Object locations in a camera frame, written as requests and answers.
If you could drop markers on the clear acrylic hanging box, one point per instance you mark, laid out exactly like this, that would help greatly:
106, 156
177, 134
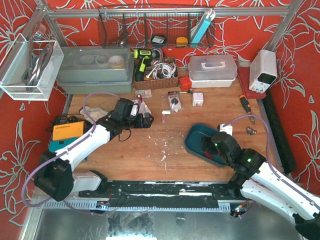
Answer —
29, 69

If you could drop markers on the teal device box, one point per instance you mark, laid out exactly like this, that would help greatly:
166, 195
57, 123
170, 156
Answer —
59, 144

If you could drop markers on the red spring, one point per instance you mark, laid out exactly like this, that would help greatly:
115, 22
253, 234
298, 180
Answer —
208, 155
139, 98

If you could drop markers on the black wire shelf basket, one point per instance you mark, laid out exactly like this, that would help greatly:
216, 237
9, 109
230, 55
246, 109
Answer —
134, 25

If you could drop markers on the white peg board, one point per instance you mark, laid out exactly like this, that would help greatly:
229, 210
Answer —
143, 108

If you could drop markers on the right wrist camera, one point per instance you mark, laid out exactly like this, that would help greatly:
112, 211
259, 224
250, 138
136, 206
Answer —
227, 128

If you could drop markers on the white wall plug adapter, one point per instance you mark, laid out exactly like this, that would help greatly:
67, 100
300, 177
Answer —
197, 99

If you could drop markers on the small metal bracket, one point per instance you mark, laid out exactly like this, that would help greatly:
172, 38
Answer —
250, 131

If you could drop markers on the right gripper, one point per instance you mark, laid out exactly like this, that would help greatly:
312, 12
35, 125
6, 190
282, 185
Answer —
208, 146

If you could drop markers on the orange device box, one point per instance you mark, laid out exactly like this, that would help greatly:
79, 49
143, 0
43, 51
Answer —
68, 130

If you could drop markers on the bagged round dial part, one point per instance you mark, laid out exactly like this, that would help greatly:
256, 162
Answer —
171, 101

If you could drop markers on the beige work glove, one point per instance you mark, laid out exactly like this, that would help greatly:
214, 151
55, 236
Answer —
95, 113

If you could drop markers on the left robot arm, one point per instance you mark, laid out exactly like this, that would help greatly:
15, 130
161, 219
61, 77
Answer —
56, 176

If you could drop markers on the yellow green cordless drill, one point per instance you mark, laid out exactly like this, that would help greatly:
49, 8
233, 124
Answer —
144, 57

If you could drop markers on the red book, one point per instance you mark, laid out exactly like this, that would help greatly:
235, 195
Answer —
243, 74

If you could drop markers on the white power supply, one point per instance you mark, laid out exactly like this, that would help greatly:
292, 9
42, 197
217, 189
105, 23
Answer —
262, 71

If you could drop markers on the yellow tape measure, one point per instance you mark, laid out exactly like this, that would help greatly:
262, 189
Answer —
182, 42

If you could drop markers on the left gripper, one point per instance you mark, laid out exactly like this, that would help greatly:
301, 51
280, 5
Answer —
144, 120

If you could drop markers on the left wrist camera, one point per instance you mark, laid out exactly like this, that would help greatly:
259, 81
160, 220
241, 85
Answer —
135, 108

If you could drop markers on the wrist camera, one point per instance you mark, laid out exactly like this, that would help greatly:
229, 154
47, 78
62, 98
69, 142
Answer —
135, 108
227, 128

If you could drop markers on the red small box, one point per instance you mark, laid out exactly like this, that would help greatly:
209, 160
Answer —
184, 83

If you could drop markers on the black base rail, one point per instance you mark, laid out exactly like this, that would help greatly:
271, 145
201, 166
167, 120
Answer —
163, 194

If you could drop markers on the teal plastic tray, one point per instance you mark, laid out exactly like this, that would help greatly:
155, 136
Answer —
193, 143

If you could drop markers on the orange handled screwdriver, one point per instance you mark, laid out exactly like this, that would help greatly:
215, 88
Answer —
247, 107

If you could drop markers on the white toolbox with handle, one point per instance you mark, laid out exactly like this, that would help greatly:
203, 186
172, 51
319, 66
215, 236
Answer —
212, 71

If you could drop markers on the small clear labelled box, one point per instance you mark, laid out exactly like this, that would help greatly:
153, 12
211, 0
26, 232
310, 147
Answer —
145, 93

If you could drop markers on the woven basket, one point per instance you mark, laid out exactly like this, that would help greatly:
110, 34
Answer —
153, 84

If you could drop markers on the blue white power strip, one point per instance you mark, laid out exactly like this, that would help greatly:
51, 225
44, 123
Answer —
198, 31

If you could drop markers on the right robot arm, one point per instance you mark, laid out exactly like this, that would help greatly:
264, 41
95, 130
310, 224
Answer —
258, 180

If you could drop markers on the grey plastic storage box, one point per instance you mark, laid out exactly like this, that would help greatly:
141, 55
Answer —
88, 69

